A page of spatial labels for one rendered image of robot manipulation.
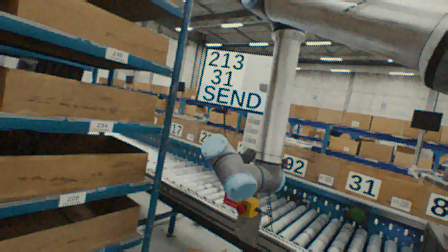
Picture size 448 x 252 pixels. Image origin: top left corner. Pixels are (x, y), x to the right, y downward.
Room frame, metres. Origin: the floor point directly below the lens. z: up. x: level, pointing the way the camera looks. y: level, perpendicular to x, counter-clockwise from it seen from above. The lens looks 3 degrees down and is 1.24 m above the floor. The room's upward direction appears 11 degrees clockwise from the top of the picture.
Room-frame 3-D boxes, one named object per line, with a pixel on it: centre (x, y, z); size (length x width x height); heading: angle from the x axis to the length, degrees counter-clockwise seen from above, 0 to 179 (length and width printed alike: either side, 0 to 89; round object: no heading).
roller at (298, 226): (1.19, -0.48, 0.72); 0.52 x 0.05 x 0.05; 144
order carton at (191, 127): (2.33, 0.29, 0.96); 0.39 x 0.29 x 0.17; 53
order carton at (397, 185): (1.39, -0.97, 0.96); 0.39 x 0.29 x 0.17; 54
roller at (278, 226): (1.23, -0.43, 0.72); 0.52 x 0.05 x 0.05; 144
